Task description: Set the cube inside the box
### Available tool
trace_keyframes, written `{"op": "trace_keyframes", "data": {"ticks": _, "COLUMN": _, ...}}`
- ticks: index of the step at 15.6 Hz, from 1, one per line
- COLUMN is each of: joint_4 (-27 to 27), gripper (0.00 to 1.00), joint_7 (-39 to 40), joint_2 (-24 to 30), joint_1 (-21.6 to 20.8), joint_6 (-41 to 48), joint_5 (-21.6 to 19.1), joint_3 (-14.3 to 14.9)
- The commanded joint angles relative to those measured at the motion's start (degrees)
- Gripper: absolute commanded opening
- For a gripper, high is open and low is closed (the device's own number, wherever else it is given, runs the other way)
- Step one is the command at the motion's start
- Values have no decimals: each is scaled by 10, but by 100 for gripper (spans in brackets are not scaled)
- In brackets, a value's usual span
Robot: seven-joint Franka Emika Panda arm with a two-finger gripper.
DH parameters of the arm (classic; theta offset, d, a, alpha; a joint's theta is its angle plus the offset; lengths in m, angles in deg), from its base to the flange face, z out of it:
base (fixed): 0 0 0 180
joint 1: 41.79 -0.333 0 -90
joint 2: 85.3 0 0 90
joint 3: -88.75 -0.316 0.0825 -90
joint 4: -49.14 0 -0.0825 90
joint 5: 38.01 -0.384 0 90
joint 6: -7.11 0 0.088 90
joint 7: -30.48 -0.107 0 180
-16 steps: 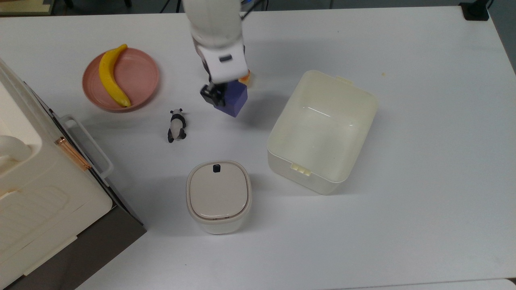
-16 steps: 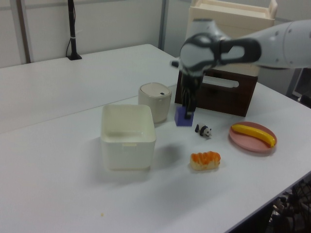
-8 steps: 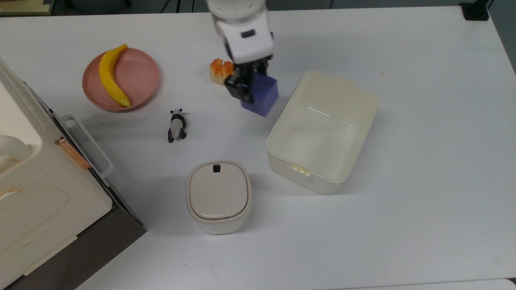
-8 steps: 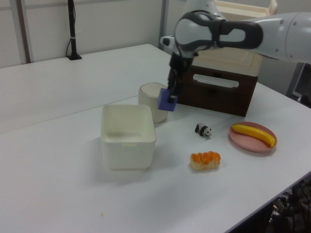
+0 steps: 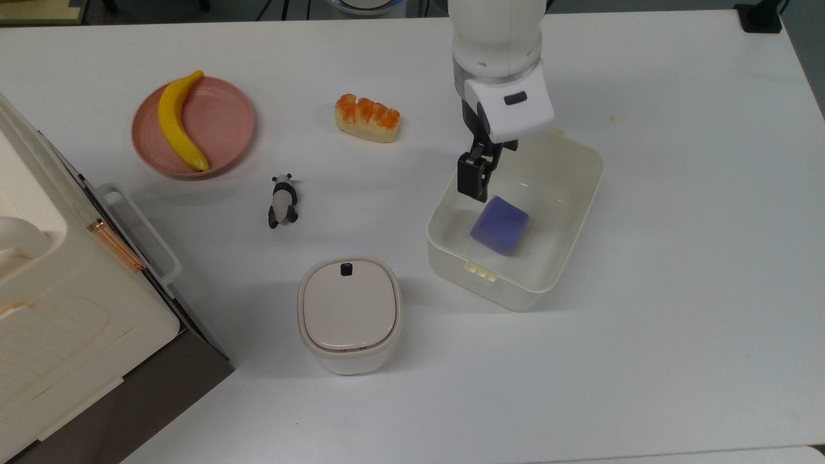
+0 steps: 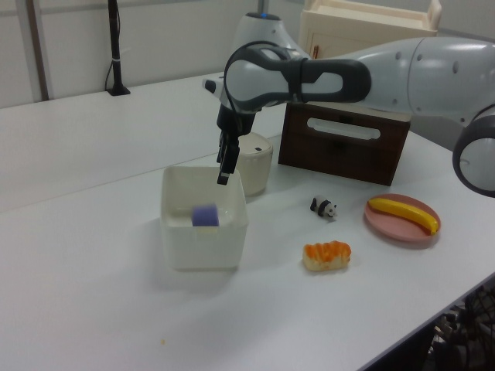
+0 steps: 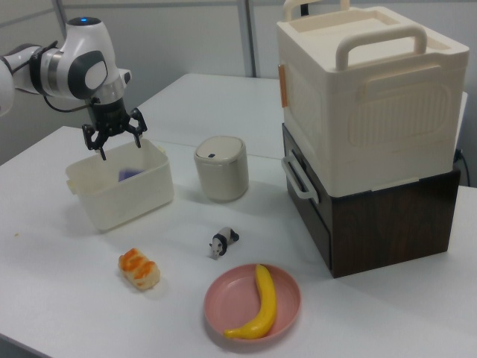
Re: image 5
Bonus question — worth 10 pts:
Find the purple foam cube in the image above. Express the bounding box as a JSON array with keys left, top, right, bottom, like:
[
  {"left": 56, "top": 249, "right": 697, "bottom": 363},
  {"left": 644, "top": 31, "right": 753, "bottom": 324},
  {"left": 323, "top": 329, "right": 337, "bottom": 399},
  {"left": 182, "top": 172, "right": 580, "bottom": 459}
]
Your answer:
[{"left": 469, "top": 195, "right": 531, "bottom": 257}]

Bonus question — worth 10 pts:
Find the cream plastic open box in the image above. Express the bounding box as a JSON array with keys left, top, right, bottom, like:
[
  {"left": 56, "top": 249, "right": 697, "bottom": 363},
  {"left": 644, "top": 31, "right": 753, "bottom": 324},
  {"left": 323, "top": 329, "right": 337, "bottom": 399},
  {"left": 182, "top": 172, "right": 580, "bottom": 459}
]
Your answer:
[{"left": 425, "top": 126, "right": 605, "bottom": 313}]

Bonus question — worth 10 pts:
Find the white storage box handle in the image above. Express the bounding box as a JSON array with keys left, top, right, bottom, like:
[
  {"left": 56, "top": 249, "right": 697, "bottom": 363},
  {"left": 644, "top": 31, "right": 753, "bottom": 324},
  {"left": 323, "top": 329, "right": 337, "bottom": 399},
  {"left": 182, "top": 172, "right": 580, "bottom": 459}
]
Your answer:
[{"left": 97, "top": 184, "right": 183, "bottom": 288}]

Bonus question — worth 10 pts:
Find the pink round plate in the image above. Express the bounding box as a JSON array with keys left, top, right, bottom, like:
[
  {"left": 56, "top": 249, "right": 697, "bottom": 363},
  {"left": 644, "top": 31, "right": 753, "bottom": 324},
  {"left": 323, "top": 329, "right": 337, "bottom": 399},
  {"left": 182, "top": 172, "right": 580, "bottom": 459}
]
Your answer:
[{"left": 131, "top": 76, "right": 256, "bottom": 180}]

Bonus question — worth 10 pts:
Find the yellow toy banana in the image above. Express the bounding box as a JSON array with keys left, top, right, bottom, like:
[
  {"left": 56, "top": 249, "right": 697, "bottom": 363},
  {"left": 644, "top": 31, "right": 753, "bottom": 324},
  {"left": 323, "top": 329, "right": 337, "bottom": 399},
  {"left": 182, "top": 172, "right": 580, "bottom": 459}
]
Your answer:
[{"left": 157, "top": 70, "right": 211, "bottom": 173}]

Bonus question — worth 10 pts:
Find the yellow wooden furniture edge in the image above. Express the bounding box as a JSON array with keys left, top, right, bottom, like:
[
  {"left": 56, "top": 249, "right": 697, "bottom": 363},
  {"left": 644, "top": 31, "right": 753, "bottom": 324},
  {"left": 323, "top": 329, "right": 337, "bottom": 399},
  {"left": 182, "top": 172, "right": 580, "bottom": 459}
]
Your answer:
[{"left": 0, "top": 0, "right": 90, "bottom": 26}]

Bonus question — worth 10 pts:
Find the large cream storage box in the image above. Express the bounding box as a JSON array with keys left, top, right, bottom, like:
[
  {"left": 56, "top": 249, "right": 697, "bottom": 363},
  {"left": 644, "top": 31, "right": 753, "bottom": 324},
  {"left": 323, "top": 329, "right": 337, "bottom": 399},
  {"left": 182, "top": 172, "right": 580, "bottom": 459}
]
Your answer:
[{"left": 0, "top": 93, "right": 182, "bottom": 462}]

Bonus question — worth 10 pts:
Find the black clamp block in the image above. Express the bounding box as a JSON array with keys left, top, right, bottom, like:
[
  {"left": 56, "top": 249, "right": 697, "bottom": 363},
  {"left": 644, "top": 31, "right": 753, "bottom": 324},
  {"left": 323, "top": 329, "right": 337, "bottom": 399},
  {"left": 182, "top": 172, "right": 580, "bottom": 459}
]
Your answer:
[{"left": 733, "top": 0, "right": 785, "bottom": 34}]

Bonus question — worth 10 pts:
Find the orange topped toy bread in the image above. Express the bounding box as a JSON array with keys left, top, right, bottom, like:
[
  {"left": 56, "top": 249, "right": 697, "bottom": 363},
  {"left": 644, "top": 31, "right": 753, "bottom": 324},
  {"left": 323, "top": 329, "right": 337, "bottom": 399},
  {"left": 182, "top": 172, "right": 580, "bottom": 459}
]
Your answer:
[{"left": 334, "top": 93, "right": 402, "bottom": 144}]

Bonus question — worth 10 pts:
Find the small panda figurine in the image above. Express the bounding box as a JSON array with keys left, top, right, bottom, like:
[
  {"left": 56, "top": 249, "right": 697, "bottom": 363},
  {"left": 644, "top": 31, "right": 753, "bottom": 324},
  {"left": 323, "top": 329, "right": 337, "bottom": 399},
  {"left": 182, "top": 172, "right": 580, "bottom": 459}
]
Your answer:
[{"left": 267, "top": 173, "right": 300, "bottom": 229}]

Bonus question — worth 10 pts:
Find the copper latch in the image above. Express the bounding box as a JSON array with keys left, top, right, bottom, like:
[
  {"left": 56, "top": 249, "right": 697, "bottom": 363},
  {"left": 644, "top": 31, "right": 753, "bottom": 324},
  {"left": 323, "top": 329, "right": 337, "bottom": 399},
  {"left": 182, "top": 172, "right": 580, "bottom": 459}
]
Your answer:
[{"left": 88, "top": 218, "right": 146, "bottom": 273}]

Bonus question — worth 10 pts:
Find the white lidded square container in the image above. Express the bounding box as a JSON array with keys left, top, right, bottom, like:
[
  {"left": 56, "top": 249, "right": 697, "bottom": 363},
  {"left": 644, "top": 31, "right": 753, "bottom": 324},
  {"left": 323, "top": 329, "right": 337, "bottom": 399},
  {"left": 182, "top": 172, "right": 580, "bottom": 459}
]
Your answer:
[{"left": 297, "top": 256, "right": 404, "bottom": 376}]

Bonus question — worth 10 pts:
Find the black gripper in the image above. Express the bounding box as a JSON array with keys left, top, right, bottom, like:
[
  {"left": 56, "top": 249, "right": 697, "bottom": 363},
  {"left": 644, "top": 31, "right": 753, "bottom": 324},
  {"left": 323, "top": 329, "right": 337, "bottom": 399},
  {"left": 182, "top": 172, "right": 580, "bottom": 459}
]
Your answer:
[{"left": 457, "top": 97, "right": 519, "bottom": 204}]

